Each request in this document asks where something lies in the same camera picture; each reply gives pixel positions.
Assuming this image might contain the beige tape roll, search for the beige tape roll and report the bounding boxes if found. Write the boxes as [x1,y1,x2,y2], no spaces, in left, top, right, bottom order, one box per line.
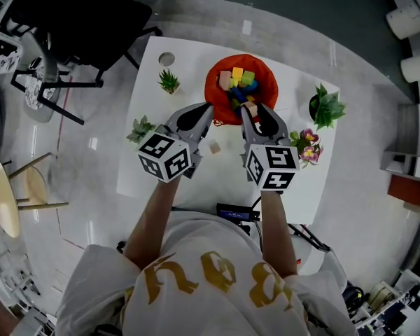
[367,281,397,309]

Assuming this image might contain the grey metal shelf unit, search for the grey metal shelf unit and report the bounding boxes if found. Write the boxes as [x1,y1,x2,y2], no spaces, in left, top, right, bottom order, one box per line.
[380,103,420,179]

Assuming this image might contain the white metal frames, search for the white metal frames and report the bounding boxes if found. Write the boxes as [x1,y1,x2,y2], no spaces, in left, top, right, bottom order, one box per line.
[0,236,57,336]

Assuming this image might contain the small spiky potted plant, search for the small spiky potted plant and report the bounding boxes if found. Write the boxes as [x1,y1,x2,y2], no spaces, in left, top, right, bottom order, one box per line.
[157,67,181,96]

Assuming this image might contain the round grey cable grommet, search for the round grey cable grommet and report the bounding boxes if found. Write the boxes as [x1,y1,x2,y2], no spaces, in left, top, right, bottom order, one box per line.
[157,51,176,67]

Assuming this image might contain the black mesh office chair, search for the black mesh office chair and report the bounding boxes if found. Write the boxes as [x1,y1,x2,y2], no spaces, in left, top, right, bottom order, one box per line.
[8,0,164,84]

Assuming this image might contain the white rounded chair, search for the white rounded chair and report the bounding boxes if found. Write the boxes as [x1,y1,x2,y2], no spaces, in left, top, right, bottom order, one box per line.
[288,234,351,286]

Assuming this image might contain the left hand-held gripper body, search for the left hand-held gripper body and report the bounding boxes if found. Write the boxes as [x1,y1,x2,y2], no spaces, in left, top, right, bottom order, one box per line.
[136,124,204,184]

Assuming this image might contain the pile of coloured wooden blocks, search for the pile of coloured wooden blocks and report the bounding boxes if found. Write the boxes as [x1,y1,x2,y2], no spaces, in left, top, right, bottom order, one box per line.
[216,66,264,113]

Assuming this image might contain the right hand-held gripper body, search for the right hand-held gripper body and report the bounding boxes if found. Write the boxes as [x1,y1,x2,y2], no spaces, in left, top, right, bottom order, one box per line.
[242,138,301,192]

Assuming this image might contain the orange drawstring storage bag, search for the orange drawstring storage bag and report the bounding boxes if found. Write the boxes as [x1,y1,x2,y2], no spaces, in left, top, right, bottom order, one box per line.
[203,53,279,127]

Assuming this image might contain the person's left forearm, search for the person's left forearm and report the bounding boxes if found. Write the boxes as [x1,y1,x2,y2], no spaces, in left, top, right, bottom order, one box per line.
[122,178,181,271]

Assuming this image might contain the black screen device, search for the black screen device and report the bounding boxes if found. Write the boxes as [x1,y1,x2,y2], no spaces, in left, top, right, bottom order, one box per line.
[216,202,260,224]

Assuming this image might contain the white equipment shelf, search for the white equipment shelf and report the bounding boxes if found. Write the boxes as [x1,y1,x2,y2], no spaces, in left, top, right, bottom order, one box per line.
[342,267,420,336]

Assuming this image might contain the small grey-green succulent plant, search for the small grey-green succulent plant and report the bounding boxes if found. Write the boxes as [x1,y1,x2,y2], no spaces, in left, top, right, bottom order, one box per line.
[126,114,157,144]

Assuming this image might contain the rust-red cabinet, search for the rust-red cabinet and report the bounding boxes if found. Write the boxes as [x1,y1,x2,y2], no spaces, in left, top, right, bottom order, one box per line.
[387,174,420,211]

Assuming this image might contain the round wooden side table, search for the round wooden side table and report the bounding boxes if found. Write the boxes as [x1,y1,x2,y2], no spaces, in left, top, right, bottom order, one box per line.
[0,152,70,239]

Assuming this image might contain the pink flower potted plant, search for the pink flower potted plant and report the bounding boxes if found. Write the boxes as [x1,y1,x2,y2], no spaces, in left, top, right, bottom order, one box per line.
[288,127,325,169]

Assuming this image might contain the person's white printed shirt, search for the person's white printed shirt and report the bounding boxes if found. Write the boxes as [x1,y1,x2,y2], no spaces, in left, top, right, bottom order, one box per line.
[55,211,355,336]

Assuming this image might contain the person's right forearm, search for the person's right forearm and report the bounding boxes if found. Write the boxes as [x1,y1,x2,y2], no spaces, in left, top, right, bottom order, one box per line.
[259,188,299,279]

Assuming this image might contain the black headphones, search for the black headphones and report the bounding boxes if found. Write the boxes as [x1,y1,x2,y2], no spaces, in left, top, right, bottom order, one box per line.
[342,285,365,312]

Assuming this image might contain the broad-leaf green potted plant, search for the broad-leaf green potted plant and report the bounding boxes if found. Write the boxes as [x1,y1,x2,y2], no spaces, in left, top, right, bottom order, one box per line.
[308,82,348,132]

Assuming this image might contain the grey chair with black legs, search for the grey chair with black legs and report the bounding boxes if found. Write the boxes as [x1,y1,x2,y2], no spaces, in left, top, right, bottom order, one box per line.
[10,31,104,126]

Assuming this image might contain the black folding stand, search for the black folding stand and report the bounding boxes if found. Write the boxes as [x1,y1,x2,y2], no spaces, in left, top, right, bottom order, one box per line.
[288,222,332,252]

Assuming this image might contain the white counter with cylinder legs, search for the white counter with cylinder legs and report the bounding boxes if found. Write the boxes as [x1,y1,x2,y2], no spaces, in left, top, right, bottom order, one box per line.
[381,0,420,84]

